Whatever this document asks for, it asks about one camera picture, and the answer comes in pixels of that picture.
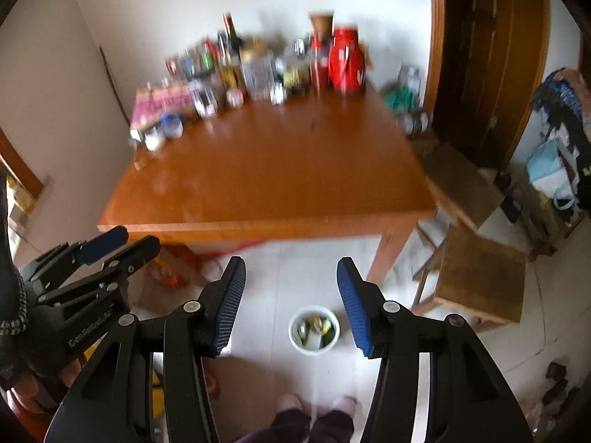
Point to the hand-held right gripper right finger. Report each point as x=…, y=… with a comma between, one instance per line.
x=355, y=314

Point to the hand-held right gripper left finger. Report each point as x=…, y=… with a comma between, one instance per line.
x=228, y=309

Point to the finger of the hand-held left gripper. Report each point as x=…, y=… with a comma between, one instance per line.
x=104, y=242
x=136, y=251

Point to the small yellow box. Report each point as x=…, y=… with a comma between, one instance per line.
x=325, y=327

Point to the small white box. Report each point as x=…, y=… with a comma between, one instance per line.
x=314, y=340

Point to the white plastic bucket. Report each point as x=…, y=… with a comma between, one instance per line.
x=295, y=337

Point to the person's left forearm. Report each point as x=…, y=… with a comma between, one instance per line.
x=11, y=286

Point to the person's left hand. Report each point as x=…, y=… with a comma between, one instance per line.
x=69, y=374

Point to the red plastic bag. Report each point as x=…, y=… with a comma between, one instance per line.
x=178, y=265

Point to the yellow container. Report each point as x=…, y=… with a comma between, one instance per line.
x=157, y=397

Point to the reddish wooden chair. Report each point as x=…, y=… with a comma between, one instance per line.
x=27, y=420

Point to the person's left pink slipper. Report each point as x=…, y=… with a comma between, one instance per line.
x=290, y=404

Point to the small white jar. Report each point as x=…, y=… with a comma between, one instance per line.
x=154, y=139

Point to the person's right leg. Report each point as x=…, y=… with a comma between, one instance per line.
x=332, y=429

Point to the person's leg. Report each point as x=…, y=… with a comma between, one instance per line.
x=332, y=429
x=281, y=427

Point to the person's left leg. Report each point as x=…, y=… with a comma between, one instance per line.
x=281, y=427

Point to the blue-lidded jar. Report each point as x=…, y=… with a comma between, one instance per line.
x=171, y=127

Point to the square wooden stool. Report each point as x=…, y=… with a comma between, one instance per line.
x=480, y=277
x=461, y=180

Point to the wooden table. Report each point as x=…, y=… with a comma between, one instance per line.
x=277, y=180

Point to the pink box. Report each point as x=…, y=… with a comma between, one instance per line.
x=157, y=106

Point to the glass cup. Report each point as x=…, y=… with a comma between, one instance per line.
x=204, y=99

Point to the small can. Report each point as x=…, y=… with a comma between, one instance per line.
x=234, y=98

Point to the dark blue object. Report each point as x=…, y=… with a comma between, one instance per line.
x=510, y=203

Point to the pile of assorted packets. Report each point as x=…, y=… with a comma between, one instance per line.
x=191, y=62

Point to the amber oil bottle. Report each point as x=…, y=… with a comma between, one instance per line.
x=229, y=76

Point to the dark shoes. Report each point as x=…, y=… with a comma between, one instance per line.
x=556, y=378

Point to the small white bottle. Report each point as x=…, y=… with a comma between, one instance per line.
x=277, y=93

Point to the clear plastic jar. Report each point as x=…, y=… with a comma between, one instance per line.
x=257, y=76

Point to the green plastic bag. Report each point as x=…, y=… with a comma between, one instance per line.
x=400, y=99

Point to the dark wine bottle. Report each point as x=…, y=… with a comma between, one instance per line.
x=231, y=37

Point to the dark jar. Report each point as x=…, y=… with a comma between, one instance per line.
x=295, y=78

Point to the tall glass jar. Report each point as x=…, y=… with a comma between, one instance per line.
x=410, y=80

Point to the light blue bag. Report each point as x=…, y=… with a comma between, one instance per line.
x=545, y=166

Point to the red bottle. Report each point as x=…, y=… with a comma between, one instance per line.
x=318, y=69

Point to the red thermos jug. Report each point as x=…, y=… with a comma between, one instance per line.
x=346, y=60

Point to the dark wooden door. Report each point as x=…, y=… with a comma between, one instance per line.
x=489, y=55

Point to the pile of clothes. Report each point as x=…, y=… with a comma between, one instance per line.
x=563, y=101

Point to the wooden window frame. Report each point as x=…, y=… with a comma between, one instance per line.
x=25, y=170

